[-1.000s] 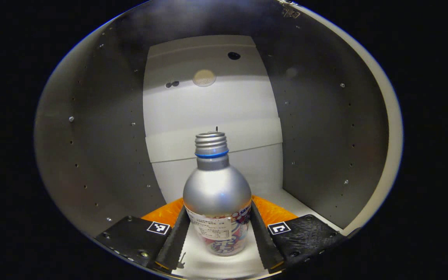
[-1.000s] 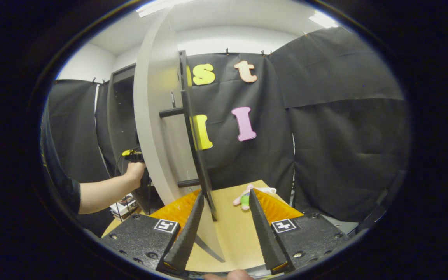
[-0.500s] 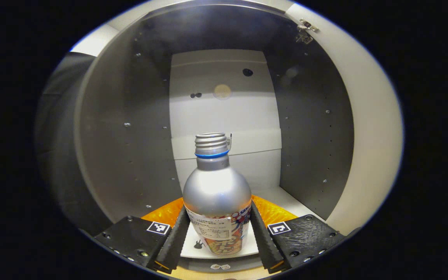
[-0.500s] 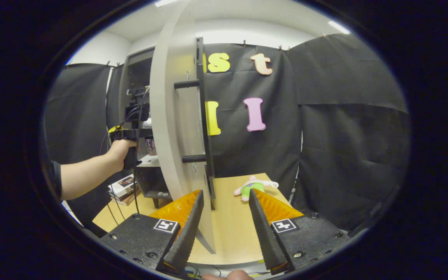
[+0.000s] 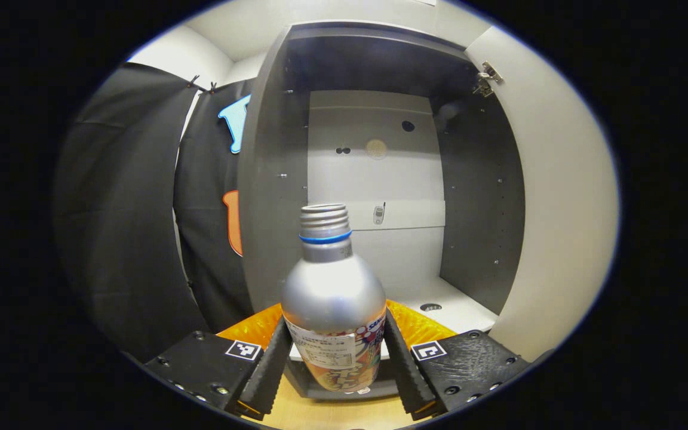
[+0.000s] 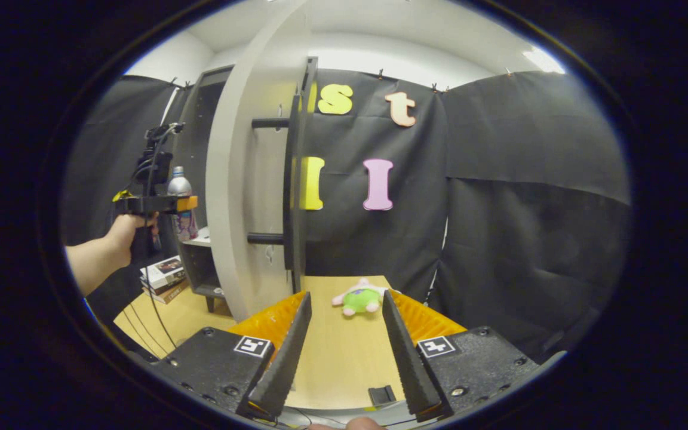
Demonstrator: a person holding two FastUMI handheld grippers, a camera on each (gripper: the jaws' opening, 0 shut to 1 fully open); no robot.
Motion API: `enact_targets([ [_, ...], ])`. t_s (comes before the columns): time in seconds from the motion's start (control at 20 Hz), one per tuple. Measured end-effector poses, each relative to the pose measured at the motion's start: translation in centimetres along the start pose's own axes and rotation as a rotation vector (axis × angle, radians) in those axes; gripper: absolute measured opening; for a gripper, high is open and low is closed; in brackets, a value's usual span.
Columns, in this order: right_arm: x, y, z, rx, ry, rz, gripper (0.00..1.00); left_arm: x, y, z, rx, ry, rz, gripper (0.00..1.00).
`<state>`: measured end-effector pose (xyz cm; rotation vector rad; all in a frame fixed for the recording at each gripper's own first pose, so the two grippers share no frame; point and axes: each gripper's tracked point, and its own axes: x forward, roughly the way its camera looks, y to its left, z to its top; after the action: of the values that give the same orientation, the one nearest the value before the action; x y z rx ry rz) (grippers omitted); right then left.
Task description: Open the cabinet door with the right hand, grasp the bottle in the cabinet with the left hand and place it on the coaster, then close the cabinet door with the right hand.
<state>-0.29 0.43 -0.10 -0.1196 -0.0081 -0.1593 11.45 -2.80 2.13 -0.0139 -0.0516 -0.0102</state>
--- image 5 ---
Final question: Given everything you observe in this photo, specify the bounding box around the silver aluminium bottle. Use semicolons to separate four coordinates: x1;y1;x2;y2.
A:
281;203;388;394

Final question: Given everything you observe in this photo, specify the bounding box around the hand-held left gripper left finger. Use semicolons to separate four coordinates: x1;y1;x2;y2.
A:
143;303;292;420

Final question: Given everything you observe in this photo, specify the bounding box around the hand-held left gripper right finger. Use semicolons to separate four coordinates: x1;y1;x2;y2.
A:
383;299;530;420

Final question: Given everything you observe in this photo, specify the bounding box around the dark grey cabinet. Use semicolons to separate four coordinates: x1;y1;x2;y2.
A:
236;21;527;401

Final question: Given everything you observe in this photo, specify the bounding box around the black backdrop cloth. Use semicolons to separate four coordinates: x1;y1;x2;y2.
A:
54;63;256;363

